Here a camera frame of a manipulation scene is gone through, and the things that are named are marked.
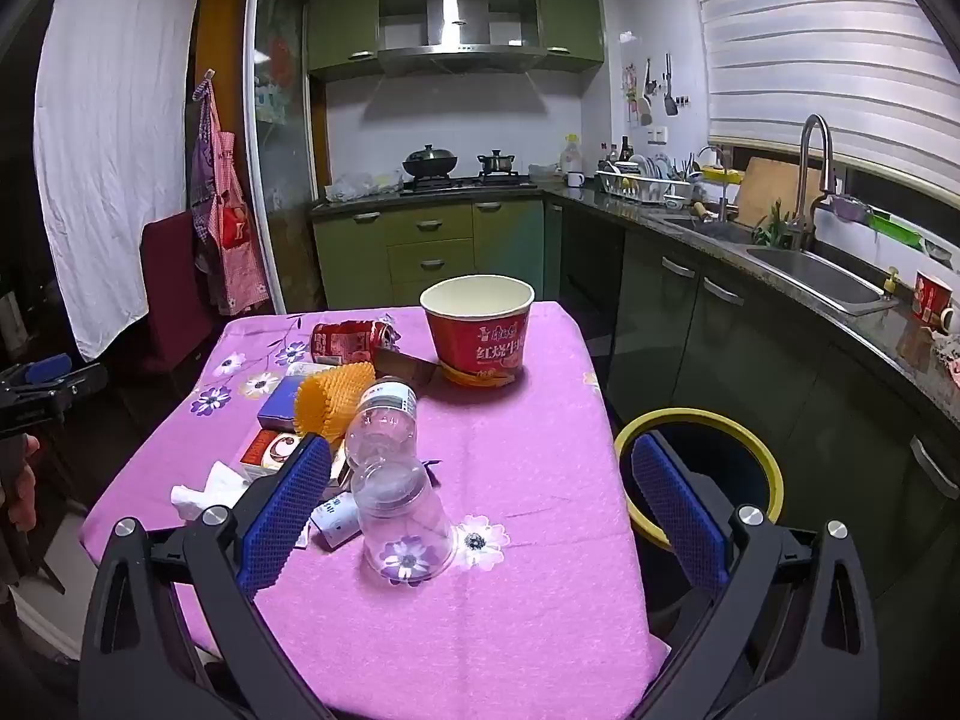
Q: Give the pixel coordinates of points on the gas stove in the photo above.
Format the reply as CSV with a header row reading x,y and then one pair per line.
x,y
469,182

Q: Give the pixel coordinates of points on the steel sink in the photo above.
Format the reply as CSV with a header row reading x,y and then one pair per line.
x,y
817,277

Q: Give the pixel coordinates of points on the purple basket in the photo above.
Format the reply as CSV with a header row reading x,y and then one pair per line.
x,y
847,208

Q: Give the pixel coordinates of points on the light green base cabinet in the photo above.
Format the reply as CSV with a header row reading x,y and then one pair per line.
x,y
427,247

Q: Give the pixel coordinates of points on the white plastic jug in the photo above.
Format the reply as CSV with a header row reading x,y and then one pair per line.
x,y
571,156

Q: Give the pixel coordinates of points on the red soda can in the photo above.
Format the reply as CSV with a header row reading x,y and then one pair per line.
x,y
345,341

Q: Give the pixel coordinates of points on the green leafy plant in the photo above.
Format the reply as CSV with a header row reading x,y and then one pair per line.
x,y
772,229

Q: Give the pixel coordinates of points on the small steel faucet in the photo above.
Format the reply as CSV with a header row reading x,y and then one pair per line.
x,y
721,180

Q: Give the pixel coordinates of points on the steel range hood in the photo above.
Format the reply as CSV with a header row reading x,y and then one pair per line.
x,y
457,22

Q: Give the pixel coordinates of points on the white window blind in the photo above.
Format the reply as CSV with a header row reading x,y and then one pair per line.
x,y
810,52

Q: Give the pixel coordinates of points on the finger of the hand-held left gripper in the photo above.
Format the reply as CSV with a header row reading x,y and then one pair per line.
x,y
45,370

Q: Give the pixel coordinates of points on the red and white box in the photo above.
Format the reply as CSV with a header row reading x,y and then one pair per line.
x,y
266,450

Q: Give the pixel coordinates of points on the dish rack with dishes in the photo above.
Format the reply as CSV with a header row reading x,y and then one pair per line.
x,y
641,180

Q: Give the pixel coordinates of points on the black yellow-rimmed trash bin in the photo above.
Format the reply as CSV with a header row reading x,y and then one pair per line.
x,y
750,435

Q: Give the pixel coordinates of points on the clear plastic bags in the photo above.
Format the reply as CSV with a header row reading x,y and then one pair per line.
x,y
360,186

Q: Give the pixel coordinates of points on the white hanging sheet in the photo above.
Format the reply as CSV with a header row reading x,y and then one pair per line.
x,y
112,127

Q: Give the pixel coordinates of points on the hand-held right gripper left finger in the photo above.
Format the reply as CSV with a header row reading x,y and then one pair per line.
x,y
285,510

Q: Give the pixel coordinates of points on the green plastic tray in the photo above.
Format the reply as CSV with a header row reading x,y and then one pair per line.
x,y
896,232

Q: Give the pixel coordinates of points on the brown plastic tray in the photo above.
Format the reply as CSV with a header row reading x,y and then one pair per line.
x,y
405,371

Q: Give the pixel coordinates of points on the red paper noodle cup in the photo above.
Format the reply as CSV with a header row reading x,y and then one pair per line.
x,y
480,345

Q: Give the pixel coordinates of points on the wooden cutting board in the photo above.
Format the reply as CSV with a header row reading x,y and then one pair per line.
x,y
772,191

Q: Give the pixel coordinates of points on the dark green base cabinets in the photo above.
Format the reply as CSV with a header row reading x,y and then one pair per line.
x,y
750,375

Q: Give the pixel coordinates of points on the blue box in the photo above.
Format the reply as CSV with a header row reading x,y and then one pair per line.
x,y
281,401

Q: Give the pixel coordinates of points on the white wall socket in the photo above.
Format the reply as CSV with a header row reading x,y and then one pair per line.
x,y
657,136

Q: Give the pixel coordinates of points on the maroon chair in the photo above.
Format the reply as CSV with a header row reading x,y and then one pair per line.
x,y
169,292

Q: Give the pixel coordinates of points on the white ceramic mug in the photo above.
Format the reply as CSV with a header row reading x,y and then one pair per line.
x,y
951,321

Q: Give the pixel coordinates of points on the green wall cabinets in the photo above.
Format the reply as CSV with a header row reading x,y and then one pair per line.
x,y
341,22

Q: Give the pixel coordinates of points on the pink checked apron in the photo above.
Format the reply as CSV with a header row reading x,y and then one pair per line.
x,y
225,225

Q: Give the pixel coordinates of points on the black wok with lid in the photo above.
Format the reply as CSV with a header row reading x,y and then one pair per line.
x,y
430,163

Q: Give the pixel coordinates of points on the black hanging spatula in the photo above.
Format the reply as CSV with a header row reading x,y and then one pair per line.
x,y
670,101

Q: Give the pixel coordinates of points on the steel pot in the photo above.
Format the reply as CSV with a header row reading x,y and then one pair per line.
x,y
497,163

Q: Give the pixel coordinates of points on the clear plastic bottle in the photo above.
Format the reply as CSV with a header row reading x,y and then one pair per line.
x,y
390,495

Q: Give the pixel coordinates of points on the pink rag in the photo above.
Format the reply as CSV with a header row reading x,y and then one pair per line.
x,y
951,364

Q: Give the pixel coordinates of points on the tall steel faucet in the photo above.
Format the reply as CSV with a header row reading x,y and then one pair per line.
x,y
804,165

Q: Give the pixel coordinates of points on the glass sliding door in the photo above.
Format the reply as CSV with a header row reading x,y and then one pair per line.
x,y
285,127

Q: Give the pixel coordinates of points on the pink floral tablecloth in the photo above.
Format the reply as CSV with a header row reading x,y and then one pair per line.
x,y
525,465

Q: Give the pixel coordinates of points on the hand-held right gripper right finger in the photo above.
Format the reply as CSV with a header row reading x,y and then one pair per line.
x,y
675,502

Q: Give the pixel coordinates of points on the small white labelled bottle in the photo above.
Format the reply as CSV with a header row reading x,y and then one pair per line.
x,y
337,521

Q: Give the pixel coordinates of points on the white tissue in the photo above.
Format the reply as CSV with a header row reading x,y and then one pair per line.
x,y
214,487

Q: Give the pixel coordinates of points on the person's left hand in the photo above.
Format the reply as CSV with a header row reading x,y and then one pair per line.
x,y
22,487

